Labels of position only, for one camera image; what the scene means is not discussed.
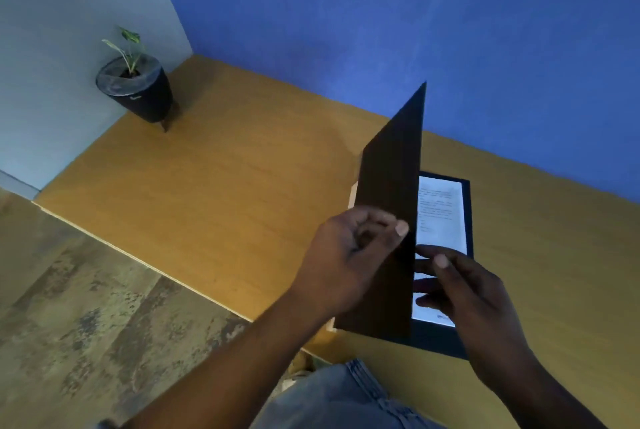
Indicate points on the person's left thumb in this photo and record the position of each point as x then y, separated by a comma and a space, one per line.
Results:
385, 238

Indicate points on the small green leafy plant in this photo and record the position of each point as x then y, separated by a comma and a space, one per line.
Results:
131, 51

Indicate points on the dark document folder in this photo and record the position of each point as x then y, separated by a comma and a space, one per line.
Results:
392, 169

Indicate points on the white printed paper sheet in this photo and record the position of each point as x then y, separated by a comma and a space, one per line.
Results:
442, 214

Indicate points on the person's right middle finger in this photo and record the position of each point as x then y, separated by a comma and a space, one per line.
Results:
424, 269

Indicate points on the person's right forearm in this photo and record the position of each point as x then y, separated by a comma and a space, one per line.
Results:
530, 393

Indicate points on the person's right little finger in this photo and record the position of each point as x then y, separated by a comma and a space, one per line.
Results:
431, 302

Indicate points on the person's right thumb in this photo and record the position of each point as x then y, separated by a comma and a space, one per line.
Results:
452, 271

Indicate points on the person's right hand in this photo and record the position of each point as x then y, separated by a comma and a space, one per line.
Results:
480, 308

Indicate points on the person's left forearm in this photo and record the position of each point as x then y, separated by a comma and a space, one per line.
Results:
240, 368

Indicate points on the person's grey jeans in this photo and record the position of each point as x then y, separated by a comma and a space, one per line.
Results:
335, 401

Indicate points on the person's left hand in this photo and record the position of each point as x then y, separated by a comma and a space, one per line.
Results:
330, 264

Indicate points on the black conical plant pot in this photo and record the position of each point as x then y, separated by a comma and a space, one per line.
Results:
142, 96

